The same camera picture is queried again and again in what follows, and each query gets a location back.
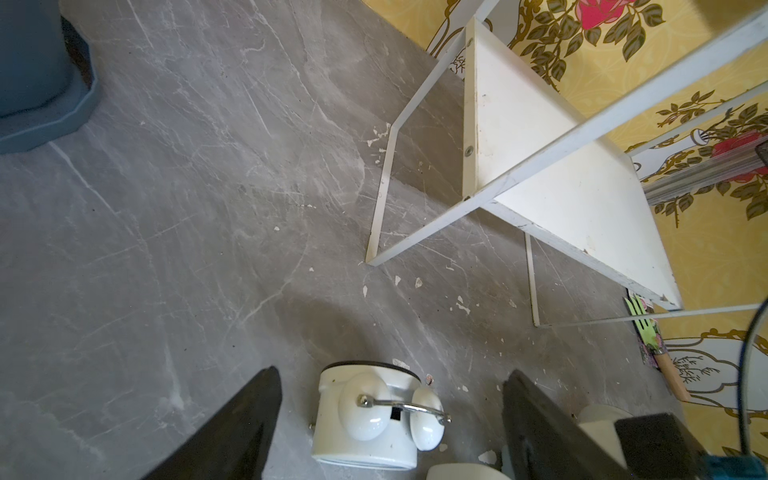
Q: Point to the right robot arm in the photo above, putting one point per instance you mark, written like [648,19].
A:
[659,446]

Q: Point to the white two-tier metal shelf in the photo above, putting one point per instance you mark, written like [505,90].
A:
[531,160]

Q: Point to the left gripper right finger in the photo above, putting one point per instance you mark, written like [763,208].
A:
[545,443]

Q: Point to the green garden fork tool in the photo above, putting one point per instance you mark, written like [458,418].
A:
[671,373]

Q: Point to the white twin-bell alarm clock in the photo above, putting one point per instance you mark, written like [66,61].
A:
[375,415]

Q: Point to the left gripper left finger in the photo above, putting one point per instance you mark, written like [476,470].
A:
[235,442]

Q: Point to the pink seed packet card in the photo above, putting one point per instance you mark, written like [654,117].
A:
[647,328]

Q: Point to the potted plant in grey pot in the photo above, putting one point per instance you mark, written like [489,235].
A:
[49,83]

